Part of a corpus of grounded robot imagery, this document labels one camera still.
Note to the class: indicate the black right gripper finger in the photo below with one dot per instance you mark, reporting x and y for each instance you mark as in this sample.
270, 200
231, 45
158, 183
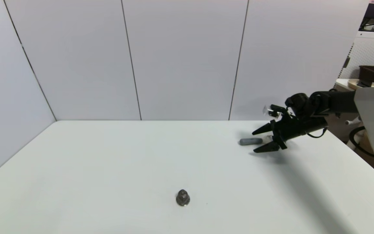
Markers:
265, 129
269, 148

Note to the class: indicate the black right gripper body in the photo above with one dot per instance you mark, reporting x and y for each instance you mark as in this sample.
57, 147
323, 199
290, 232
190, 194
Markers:
289, 130

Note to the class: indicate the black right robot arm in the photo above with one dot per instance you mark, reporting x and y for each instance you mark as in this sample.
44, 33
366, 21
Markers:
333, 102

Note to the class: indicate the white side table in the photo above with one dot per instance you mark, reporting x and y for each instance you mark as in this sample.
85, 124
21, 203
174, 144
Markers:
342, 85

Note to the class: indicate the beige bowl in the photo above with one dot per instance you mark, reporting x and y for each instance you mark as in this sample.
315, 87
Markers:
357, 84

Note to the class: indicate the grey metal flange nut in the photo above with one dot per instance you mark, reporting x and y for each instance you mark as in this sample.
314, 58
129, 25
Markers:
182, 198

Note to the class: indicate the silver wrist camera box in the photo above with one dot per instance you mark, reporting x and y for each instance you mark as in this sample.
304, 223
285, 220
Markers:
269, 111

